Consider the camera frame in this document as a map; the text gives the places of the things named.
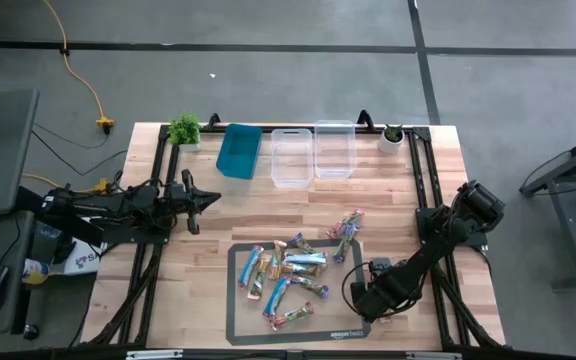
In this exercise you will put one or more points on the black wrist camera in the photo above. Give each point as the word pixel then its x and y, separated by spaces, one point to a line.
pixel 177 194
pixel 359 291

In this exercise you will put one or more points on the green fern in white pot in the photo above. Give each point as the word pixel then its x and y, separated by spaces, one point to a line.
pixel 184 129

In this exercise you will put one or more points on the clear plastic bin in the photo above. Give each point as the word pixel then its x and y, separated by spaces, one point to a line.
pixel 335 155
pixel 292 165

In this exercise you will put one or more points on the black aluminium rig frame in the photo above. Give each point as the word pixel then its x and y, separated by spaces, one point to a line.
pixel 422 134

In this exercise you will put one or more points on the teal plastic bin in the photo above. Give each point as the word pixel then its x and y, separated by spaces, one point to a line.
pixel 240 150

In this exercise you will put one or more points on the succulent in white pot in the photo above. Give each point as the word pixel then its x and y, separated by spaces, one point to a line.
pixel 392 137

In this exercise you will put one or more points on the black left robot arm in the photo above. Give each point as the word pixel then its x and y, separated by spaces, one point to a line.
pixel 98 202

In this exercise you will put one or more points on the small black round object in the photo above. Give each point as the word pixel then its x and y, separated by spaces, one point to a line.
pixel 31 332

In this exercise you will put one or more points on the silver metal bar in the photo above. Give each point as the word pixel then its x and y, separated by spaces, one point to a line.
pixel 154 354
pixel 433 356

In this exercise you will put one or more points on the navy and green granola bar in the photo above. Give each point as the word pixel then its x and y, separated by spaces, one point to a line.
pixel 345 245
pixel 302 243
pixel 313 287

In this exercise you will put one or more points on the yellow and white bottle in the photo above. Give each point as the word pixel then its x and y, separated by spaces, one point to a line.
pixel 35 271

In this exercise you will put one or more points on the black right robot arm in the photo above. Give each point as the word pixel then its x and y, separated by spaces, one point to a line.
pixel 418 259

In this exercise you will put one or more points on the black metal desk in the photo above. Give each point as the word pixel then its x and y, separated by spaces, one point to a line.
pixel 563 167

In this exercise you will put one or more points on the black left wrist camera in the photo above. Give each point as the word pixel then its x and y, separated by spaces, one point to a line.
pixel 177 194

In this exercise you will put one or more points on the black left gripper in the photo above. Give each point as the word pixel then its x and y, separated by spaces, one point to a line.
pixel 190 220

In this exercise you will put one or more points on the grey mat with black border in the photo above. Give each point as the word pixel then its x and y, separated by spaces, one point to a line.
pixel 338 310

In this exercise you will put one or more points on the white printed bag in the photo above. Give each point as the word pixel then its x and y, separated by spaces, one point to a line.
pixel 85 257

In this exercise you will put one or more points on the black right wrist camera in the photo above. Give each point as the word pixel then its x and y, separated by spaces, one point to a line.
pixel 359 291

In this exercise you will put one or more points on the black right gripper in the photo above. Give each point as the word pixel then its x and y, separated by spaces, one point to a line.
pixel 378 290

